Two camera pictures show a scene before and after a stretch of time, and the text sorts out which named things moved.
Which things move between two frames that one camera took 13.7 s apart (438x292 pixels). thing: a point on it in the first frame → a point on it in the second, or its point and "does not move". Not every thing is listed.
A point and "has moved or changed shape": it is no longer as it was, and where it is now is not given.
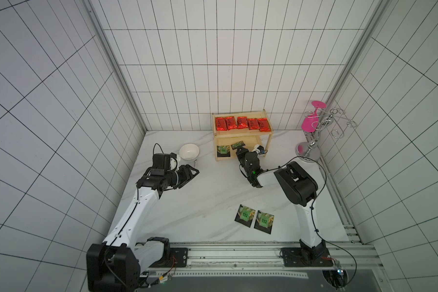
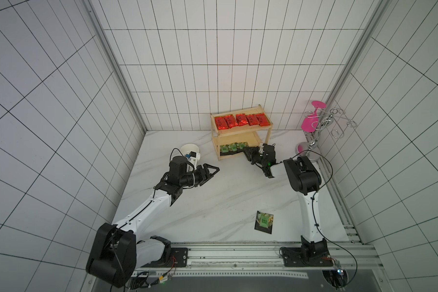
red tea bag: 221,124 does not move
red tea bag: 230,122 does not move
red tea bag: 242,122 has moved or changed shape
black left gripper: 187,174 → 206,166
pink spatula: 309,124 does not move
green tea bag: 264,222 does not move
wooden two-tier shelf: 234,129 does not move
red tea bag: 253,123 has moved or changed shape
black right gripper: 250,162 → 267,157
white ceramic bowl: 189,151 does not move
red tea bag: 264,125 has moved or changed shape
